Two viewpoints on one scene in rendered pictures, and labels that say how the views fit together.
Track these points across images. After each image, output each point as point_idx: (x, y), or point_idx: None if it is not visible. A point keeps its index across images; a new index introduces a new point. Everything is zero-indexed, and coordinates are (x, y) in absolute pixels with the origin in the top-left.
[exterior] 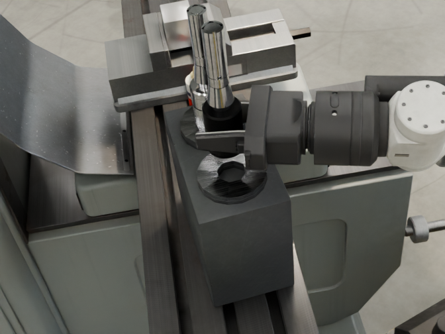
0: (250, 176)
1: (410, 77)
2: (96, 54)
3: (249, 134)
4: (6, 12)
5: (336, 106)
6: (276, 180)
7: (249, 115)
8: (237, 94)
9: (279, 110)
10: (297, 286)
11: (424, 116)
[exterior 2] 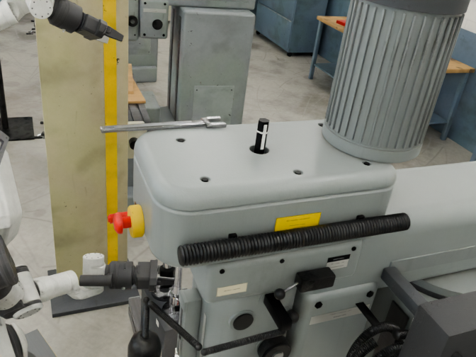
0: (156, 287)
1: (93, 277)
2: None
3: (156, 260)
4: None
5: (125, 262)
6: (146, 291)
7: (156, 266)
8: (167, 330)
9: (145, 269)
10: (139, 324)
11: (95, 254)
